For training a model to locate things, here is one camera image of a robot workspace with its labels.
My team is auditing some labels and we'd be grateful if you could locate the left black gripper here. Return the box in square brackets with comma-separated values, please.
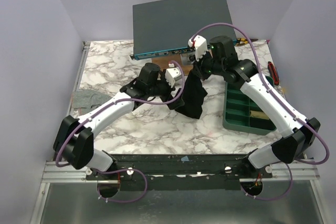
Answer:
[147, 70, 184, 109]

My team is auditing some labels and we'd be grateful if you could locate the black underwear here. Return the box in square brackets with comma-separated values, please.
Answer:
[167, 70, 207, 119]

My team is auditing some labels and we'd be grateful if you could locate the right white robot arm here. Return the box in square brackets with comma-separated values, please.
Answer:
[188, 35, 320, 178]

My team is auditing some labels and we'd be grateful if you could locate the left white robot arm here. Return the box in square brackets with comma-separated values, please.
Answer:
[53, 62, 182, 179]

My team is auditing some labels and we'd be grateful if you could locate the grey striped underwear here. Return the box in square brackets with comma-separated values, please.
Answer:
[71, 89, 111, 115]

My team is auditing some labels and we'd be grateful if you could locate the brown plywood board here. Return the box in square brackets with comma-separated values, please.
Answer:
[152, 55, 193, 76]

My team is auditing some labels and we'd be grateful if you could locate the green divided plastic tray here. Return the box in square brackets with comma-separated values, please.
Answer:
[223, 83, 276, 135]

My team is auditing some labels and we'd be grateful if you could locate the red black utility knife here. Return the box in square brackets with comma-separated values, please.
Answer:
[268, 61, 280, 86]

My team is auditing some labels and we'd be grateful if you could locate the cream rolled cloth in tray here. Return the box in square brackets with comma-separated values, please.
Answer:
[250, 110, 269, 120]

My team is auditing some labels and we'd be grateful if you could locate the blue tape piece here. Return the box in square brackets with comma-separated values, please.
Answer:
[181, 156, 190, 162]

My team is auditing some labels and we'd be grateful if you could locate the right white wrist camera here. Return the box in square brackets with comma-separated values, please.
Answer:
[188, 35, 208, 61]

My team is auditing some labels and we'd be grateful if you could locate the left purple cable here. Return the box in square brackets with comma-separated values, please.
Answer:
[55, 61, 187, 204]

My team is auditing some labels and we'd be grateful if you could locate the purple cable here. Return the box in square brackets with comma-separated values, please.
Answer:
[191, 23, 330, 200]
[55, 61, 187, 204]

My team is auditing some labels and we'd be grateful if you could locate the grey metal stand bracket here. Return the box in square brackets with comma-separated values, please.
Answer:
[180, 52, 194, 66]

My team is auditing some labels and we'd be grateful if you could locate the grey network switch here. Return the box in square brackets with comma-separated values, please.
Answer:
[130, 0, 232, 60]

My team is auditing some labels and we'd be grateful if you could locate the black metal base rail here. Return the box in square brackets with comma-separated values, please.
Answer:
[86, 154, 272, 191]

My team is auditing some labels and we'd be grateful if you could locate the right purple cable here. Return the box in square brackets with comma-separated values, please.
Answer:
[191, 23, 330, 200]

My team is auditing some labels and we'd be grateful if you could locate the aluminium frame rail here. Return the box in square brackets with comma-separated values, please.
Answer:
[29, 41, 91, 223]

